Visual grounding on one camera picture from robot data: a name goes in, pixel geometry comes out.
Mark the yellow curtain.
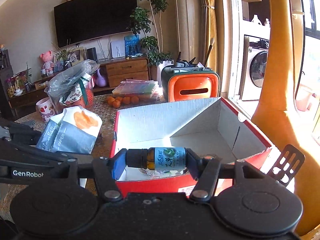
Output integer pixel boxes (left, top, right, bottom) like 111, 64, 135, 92
200, 0, 217, 72

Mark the white washing machine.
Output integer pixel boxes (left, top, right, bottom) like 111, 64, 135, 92
239, 35, 269, 101

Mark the stack of clear plastic folders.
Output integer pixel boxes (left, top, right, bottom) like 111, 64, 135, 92
112, 80, 159, 101

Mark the clear plastic tub with bags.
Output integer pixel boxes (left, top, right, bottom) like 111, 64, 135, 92
44, 60, 100, 114

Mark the tall green potted plant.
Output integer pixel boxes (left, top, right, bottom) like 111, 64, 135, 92
129, 0, 172, 82

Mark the red white cardboard box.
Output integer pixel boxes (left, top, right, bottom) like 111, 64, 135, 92
109, 96, 274, 197

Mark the pink strawberry mug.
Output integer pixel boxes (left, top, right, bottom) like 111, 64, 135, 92
36, 97, 56, 122

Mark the blue white tissue pack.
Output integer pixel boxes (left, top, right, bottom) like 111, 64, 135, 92
36, 106, 103, 154

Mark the orange tangerine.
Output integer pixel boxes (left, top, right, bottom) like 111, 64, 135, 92
112, 100, 121, 109
130, 96, 139, 105
122, 96, 131, 105
107, 96, 115, 106

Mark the black speaker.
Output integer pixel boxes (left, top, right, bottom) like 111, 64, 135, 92
87, 47, 98, 62

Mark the black perforated metal bracket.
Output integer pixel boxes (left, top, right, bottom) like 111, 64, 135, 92
267, 144, 305, 187

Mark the framed photo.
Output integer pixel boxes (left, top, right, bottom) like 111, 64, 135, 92
66, 47, 85, 65

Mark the purple kettlebell vase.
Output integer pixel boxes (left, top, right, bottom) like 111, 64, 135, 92
95, 69, 107, 87

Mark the wooden tv cabinet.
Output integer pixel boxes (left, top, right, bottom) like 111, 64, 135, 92
9, 56, 150, 109

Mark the orange green tissue box organizer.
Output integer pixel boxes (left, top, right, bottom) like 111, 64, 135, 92
161, 66, 220, 102

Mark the pink plush pig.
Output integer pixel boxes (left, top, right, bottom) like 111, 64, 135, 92
40, 50, 54, 75

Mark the black wall television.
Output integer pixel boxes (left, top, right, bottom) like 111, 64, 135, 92
54, 0, 137, 47

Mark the small amber bottle blue label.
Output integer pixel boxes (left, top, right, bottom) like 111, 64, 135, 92
126, 147, 187, 171

